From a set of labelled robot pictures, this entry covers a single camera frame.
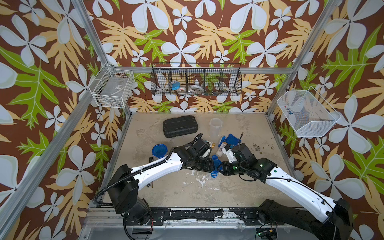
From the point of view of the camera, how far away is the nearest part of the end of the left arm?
0.57m

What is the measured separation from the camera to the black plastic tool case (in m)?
1.04

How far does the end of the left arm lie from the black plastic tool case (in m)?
0.39
